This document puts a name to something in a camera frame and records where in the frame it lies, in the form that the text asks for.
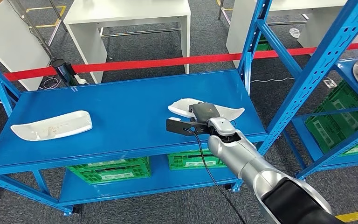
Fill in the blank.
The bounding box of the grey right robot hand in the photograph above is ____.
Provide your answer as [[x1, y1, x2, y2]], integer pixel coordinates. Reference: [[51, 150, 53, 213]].
[[188, 101, 221, 124]]

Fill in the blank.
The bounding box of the white curved plastic part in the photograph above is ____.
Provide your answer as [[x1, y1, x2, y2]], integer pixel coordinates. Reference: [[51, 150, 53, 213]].
[[10, 110, 93, 142], [168, 98, 245, 122]]

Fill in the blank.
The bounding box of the blue metal shelf rack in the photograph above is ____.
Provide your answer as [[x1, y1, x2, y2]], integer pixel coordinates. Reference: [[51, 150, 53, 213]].
[[0, 0, 358, 217], [282, 57, 358, 181]]

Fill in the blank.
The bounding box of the red barrier belt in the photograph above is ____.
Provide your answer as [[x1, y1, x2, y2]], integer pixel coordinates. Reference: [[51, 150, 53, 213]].
[[0, 41, 358, 86]]

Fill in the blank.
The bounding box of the floor power socket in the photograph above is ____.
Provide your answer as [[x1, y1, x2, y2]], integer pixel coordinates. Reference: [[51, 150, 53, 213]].
[[322, 77, 337, 89]]

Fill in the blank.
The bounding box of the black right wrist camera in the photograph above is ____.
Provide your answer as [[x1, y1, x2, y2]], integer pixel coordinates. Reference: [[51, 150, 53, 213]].
[[166, 117, 212, 137]]

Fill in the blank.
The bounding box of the black camera cable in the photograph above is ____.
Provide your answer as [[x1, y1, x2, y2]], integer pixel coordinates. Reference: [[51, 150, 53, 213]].
[[183, 128, 247, 224]]

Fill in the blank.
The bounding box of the white floor cable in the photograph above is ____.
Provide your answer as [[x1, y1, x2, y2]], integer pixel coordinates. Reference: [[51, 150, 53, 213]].
[[250, 77, 296, 84]]

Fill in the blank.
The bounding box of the black stanchion post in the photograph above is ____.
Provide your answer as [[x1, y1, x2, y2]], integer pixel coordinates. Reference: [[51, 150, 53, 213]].
[[51, 58, 80, 87]]

